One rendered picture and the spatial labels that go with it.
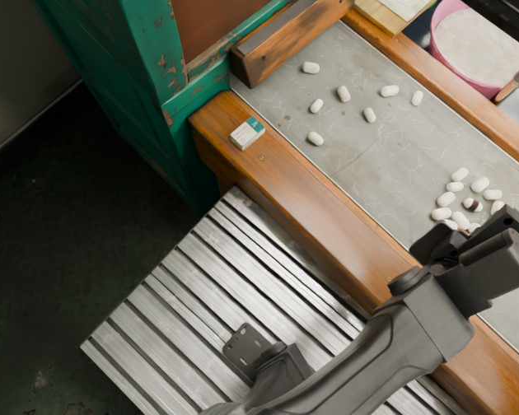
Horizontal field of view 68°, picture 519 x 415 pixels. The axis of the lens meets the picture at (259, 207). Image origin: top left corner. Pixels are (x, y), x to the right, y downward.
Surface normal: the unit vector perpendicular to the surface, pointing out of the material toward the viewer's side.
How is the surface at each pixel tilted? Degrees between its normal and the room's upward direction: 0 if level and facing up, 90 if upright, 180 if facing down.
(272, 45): 67
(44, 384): 0
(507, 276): 48
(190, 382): 0
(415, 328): 17
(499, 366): 0
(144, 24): 90
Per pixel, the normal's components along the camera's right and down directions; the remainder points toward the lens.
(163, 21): 0.70, 0.69
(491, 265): -0.61, 0.17
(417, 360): 0.27, -0.44
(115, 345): 0.03, -0.31
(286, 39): 0.66, 0.51
